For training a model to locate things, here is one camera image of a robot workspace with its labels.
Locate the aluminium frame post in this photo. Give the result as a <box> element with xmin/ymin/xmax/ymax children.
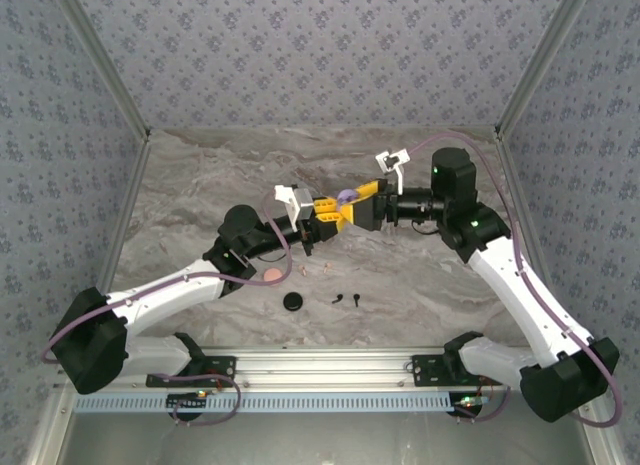
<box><xmin>493</xmin><ymin>0</ymin><xmax>599</xmax><ymax>140</ymax></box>
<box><xmin>49</xmin><ymin>0</ymin><xmax>153</xmax><ymax>140</ymax></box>

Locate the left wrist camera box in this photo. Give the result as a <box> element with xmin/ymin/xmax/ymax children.
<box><xmin>273</xmin><ymin>183</ymin><xmax>315</xmax><ymax>222</ymax></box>

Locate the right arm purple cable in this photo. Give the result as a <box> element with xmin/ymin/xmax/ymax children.
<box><xmin>405</xmin><ymin>132</ymin><xmax>624</xmax><ymax>429</ymax></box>

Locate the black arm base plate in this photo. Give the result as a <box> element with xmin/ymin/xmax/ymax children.
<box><xmin>144</xmin><ymin>355</ymin><xmax>238</xmax><ymax>389</ymax></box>
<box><xmin>410</xmin><ymin>354</ymin><xmax>504</xmax><ymax>389</ymax></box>

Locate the grey metal panel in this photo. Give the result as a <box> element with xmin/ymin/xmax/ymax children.
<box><xmin>29</xmin><ymin>388</ymin><xmax>619</xmax><ymax>465</ymax></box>

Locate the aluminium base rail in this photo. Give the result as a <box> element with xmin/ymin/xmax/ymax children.
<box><xmin>53</xmin><ymin>347</ymin><xmax>600</xmax><ymax>390</ymax></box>

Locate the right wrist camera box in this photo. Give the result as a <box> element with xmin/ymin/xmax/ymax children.
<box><xmin>374</xmin><ymin>149</ymin><xmax>412</xmax><ymax>196</ymax></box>

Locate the black controller board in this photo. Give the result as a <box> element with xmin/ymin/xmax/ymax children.
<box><xmin>166</xmin><ymin>391</ymin><xmax>209</xmax><ymax>420</ymax></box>
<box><xmin>451</xmin><ymin>392</ymin><xmax>494</xmax><ymax>420</ymax></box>

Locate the slotted grey cable duct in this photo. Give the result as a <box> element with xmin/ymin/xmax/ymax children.
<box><xmin>72</xmin><ymin>390</ymin><xmax>464</xmax><ymax>415</ymax></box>

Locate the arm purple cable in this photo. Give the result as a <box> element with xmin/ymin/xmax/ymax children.
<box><xmin>405</xmin><ymin>132</ymin><xmax>624</xmax><ymax>429</ymax></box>
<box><xmin>40</xmin><ymin>190</ymin><xmax>295</xmax><ymax>428</ymax></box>

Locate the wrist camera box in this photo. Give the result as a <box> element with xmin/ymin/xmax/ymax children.
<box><xmin>273</xmin><ymin>183</ymin><xmax>315</xmax><ymax>222</ymax></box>
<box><xmin>374</xmin><ymin>149</ymin><xmax>412</xmax><ymax>196</ymax></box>

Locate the aluminium table side rail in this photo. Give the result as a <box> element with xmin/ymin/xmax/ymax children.
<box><xmin>94</xmin><ymin>134</ymin><xmax>154</xmax><ymax>292</ymax></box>
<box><xmin>494</xmin><ymin>134</ymin><xmax>554</xmax><ymax>299</ymax></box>

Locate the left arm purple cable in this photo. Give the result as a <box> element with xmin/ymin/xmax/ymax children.
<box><xmin>40</xmin><ymin>190</ymin><xmax>295</xmax><ymax>428</ymax></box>

